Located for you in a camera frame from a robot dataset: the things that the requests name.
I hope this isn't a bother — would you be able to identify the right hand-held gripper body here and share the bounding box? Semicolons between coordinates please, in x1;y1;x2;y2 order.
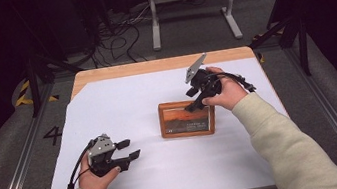
180;51;225;102

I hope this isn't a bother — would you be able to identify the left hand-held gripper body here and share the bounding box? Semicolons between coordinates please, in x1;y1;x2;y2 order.
83;130;134;180

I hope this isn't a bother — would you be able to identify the wooden picture frame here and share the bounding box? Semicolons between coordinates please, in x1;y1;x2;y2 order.
156;95;220;143

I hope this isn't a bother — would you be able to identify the person's right hand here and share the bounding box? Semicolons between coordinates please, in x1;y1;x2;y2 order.
197;61;250;115

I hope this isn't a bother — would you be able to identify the person's left hand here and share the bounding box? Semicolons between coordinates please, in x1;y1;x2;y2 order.
75;155;125;189

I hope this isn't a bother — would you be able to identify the white paper sheet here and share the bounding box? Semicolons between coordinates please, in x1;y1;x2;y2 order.
24;53;300;189

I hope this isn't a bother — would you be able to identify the black metal stand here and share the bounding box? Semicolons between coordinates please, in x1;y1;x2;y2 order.
20;46;90;119
245;13;314;86

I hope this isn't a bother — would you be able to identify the yellow black hazard tape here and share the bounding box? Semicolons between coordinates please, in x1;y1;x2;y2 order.
12;75;60;108

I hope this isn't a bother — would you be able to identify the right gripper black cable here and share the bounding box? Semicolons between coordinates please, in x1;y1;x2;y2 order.
205;67;257;100

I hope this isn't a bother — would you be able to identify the tangle of black floor cables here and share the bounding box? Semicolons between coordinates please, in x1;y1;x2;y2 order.
83;1;165;70

